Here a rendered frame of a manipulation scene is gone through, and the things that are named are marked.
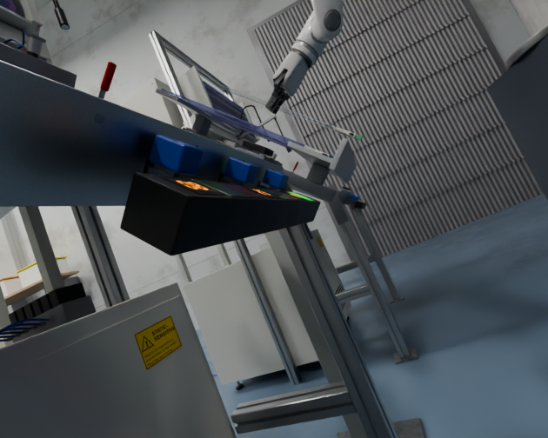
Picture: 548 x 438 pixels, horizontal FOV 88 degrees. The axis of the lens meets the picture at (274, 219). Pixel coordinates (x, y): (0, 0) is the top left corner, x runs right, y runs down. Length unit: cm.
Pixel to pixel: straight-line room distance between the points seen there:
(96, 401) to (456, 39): 456
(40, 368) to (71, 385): 5
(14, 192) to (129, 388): 41
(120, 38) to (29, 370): 538
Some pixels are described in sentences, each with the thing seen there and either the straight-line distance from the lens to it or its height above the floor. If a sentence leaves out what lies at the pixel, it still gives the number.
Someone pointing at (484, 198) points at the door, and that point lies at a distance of 412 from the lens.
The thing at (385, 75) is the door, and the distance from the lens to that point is 422.
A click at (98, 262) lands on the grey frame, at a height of 74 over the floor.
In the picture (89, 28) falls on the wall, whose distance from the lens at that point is 612.
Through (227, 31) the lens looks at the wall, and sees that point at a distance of 487.
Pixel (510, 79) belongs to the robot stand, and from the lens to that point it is 54.
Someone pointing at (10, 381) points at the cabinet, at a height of 58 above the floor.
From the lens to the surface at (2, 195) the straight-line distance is 21.
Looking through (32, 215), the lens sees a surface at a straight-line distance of 97.
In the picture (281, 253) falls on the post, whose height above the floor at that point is 58.
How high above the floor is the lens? 60
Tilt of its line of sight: 6 degrees up
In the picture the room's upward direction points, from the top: 23 degrees counter-clockwise
